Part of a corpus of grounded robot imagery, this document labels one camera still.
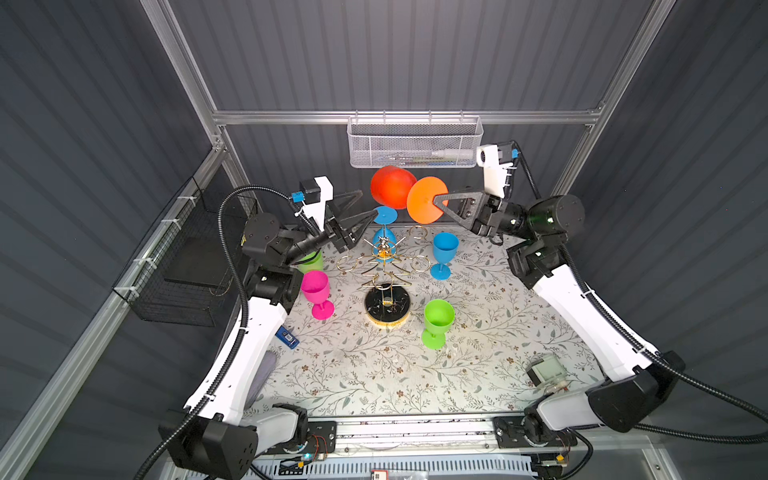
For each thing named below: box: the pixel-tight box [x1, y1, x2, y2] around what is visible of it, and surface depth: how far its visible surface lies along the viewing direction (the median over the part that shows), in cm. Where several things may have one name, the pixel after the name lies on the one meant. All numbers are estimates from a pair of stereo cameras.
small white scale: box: [525, 354, 569, 394], surface depth 81 cm
